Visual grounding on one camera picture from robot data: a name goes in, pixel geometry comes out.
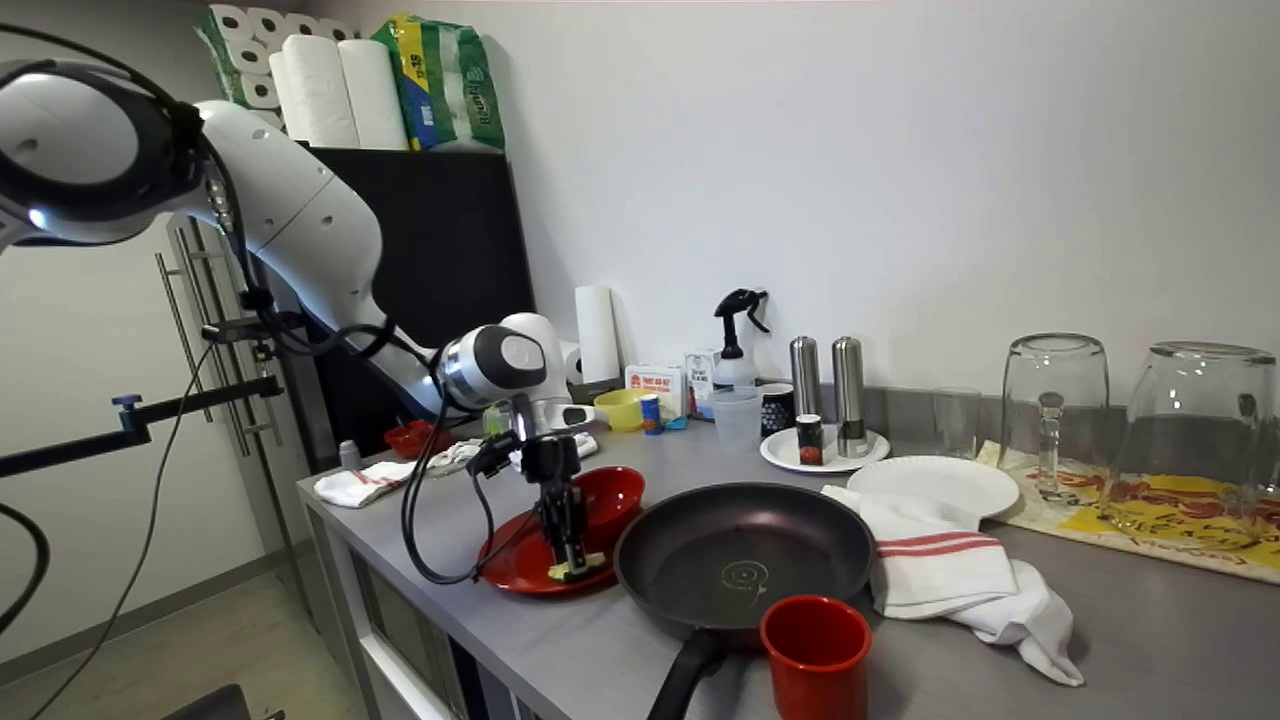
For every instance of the white cloth red stripes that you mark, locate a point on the white cloth red stripes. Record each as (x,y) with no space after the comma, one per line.
(364,482)

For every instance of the white paper towel pack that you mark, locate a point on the white paper towel pack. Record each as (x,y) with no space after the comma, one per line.
(334,94)

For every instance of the clear spray bottle black nozzle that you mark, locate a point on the clear spray bottle black nozzle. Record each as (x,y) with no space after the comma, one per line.
(739,366)

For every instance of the small red object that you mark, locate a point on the small red object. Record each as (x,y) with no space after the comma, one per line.
(416,437)

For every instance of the yellow patterned mat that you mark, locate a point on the yellow patterned mat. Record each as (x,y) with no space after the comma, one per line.
(1173,522)

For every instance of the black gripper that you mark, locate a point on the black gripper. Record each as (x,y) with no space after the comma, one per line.
(548,463)

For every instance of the small blue container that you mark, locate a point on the small blue container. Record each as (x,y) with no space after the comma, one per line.
(650,412)

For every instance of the wrist mounted camera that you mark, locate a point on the wrist mounted camera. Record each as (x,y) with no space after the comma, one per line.
(579,418)

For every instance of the paper towel roll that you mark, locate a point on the paper towel roll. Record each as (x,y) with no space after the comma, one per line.
(596,335)

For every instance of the clear drinking glass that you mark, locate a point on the clear drinking glass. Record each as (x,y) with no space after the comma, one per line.
(1055,412)
(1202,424)

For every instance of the white towel red stripes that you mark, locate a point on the white towel red stripes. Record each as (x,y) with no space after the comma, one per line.
(946,563)

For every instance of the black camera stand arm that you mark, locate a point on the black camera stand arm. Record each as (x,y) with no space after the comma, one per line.
(201,400)

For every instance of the black frying pan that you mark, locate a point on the black frying pan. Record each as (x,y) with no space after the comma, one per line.
(740,563)

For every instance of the black shelf unit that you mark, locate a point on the black shelf unit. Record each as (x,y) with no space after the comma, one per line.
(455,227)

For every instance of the green packaged goods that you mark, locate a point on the green packaged goods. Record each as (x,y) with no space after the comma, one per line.
(455,85)

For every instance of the red plate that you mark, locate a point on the red plate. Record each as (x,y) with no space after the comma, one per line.
(521,565)

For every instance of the steel grinder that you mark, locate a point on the steel grinder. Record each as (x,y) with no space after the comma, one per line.
(804,374)
(850,387)

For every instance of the small white plate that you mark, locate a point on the small white plate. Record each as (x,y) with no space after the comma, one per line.
(866,455)

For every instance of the toilet paper pack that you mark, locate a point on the toilet paper pack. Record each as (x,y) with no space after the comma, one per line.
(246,52)

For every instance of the yellow bowl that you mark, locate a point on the yellow bowl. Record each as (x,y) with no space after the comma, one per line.
(619,408)

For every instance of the red cup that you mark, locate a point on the red cup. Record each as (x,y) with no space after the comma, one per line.
(816,661)

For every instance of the small dark spice jar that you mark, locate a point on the small dark spice jar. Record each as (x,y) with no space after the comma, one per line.
(810,443)

